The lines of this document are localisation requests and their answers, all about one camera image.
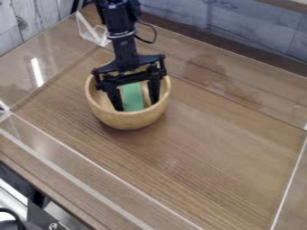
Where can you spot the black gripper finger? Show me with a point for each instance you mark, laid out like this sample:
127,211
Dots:
115,97
153,87

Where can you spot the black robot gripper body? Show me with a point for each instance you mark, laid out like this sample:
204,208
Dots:
131,67

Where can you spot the green rectangular block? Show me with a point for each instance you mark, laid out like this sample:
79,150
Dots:
133,100

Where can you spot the round wooden bowl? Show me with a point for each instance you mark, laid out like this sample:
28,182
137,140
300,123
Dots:
127,119

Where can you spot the clear acrylic corner bracket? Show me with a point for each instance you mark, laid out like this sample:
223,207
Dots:
92,34

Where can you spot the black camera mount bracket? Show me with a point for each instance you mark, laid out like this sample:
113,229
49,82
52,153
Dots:
39,220

